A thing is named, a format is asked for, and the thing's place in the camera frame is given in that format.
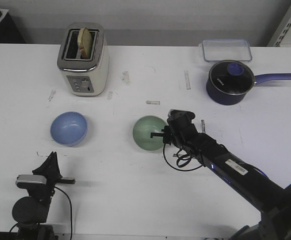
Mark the blue bowl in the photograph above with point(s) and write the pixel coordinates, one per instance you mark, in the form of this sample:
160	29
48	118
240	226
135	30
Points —
69	128

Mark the black box in corner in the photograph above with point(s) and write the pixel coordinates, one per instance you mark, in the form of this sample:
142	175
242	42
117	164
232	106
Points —
9	33

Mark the glass pot lid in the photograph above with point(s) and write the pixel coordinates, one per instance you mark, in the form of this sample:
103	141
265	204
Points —
231	77

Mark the toast slice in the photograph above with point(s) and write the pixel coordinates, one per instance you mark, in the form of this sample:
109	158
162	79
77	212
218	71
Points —
84	43

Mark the clear plastic container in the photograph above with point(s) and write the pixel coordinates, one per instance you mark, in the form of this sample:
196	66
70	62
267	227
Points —
215	50

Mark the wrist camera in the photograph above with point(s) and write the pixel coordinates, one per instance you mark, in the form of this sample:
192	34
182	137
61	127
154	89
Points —
27	181
180	117

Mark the green bowl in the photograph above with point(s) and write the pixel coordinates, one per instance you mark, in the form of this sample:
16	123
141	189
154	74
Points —
142	130

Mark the blue saucepan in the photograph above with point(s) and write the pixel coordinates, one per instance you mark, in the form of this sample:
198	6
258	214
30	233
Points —
228	100

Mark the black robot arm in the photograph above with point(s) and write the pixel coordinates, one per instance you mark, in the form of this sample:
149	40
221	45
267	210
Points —
30	212
179	182

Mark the cream toaster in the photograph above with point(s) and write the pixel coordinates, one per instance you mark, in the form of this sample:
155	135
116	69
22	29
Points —
84	77

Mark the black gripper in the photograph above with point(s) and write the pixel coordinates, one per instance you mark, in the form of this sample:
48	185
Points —
49	169
176	134

